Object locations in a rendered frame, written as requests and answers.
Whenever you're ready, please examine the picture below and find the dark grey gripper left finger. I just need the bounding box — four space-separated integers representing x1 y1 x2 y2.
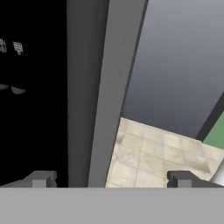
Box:
0 170 58 188

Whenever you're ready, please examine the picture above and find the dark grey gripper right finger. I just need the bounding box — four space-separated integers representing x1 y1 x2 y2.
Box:
166 170 224 188

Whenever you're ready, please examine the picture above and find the grey fridge door, black dispenser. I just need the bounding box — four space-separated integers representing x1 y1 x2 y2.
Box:
0 0 149 188

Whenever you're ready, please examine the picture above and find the silver rounded bar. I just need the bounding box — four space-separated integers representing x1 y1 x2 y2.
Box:
211 162 224 186

